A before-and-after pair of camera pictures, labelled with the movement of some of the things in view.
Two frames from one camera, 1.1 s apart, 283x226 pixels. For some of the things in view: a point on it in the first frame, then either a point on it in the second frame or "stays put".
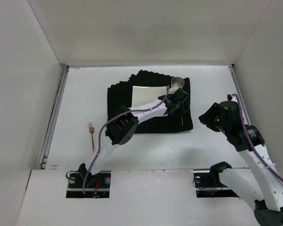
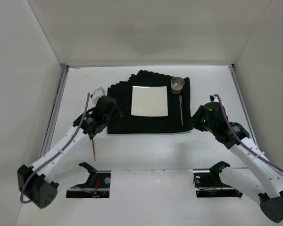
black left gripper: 175,106 -> 113,109
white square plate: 142,95 stays put
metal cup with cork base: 178,82 stays put
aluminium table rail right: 241,94 stays put
